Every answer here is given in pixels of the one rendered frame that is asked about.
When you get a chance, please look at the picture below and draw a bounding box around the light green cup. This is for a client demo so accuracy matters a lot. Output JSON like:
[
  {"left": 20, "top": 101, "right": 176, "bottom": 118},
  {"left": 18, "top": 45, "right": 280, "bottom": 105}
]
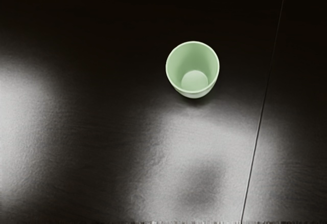
[{"left": 165, "top": 41, "right": 220, "bottom": 99}]

